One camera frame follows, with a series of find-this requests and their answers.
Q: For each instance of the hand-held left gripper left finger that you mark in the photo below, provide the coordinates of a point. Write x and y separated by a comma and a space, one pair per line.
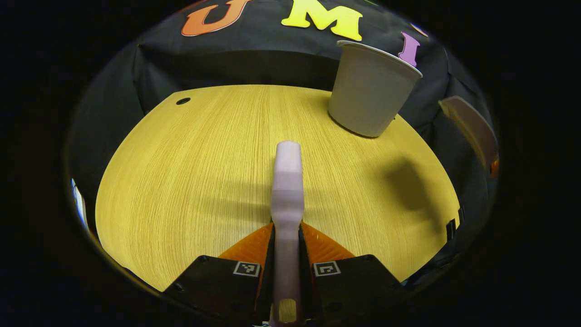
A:
218, 284

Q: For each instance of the grey garbage bin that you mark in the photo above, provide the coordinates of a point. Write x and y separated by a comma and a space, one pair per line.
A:
370, 93

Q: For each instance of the black backdrop cloth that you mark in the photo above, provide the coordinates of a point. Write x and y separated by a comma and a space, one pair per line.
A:
254, 63

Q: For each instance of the pink dustpan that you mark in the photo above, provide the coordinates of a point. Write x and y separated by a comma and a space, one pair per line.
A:
474, 127

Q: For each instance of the small pink broom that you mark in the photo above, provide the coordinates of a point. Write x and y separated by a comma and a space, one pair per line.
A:
287, 190

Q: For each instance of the wooden desktop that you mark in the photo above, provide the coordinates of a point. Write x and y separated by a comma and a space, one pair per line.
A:
190, 181

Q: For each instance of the computer monitor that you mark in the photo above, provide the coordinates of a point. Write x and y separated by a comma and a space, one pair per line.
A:
79, 204

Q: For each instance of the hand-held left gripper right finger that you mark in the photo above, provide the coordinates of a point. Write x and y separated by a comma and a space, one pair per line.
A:
356, 284

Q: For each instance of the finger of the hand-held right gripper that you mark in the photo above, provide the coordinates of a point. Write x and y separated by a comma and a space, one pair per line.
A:
494, 168

